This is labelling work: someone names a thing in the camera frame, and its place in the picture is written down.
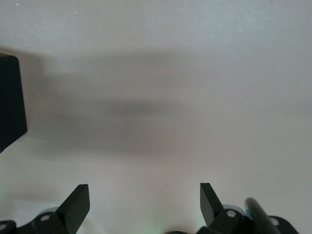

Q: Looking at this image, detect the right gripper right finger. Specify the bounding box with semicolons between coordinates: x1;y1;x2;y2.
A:
196;182;299;234

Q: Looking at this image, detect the black plastic tray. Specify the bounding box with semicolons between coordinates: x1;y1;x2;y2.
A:
0;54;28;154

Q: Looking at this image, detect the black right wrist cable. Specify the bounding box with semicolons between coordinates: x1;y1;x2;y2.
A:
244;197;281;234

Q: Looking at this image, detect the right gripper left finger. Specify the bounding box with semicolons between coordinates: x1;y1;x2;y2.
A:
0;184;90;234

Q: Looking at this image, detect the brown table cover mat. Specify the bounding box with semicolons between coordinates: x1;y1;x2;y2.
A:
0;0;312;234

